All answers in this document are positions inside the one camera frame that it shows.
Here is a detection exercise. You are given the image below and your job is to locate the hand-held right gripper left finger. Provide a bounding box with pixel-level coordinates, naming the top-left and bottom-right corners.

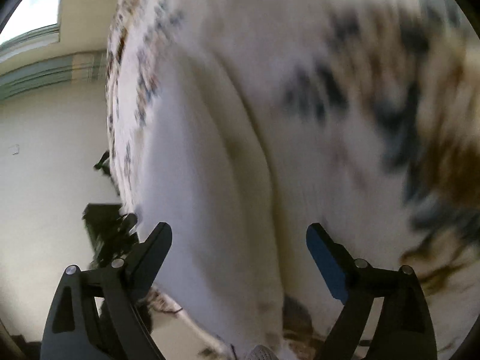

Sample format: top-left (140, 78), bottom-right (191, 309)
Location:
top-left (39, 222), bottom-right (172, 360)

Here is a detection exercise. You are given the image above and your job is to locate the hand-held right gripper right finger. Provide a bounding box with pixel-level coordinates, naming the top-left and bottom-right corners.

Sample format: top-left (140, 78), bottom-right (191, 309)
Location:
top-left (306, 223), bottom-right (437, 360)

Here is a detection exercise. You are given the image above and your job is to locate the white knit sweater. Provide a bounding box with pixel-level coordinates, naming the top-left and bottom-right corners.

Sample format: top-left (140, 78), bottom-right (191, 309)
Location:
top-left (139, 41), bottom-right (417, 360)

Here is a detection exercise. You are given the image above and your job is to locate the person's right shoe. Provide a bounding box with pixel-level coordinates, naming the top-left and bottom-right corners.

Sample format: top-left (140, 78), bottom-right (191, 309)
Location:
top-left (244, 344), bottom-right (280, 360)

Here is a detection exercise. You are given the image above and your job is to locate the teal curtain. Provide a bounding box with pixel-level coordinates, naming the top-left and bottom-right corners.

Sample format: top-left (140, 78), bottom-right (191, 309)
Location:
top-left (0, 53), bottom-right (110, 101)

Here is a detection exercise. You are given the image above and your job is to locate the floral bed blanket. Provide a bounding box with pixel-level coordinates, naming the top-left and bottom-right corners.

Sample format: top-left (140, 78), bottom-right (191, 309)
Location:
top-left (105, 0), bottom-right (480, 360)

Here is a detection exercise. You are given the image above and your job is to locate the white framed window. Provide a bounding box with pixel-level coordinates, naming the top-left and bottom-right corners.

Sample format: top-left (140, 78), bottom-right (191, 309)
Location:
top-left (0, 0), bottom-right (68, 47)

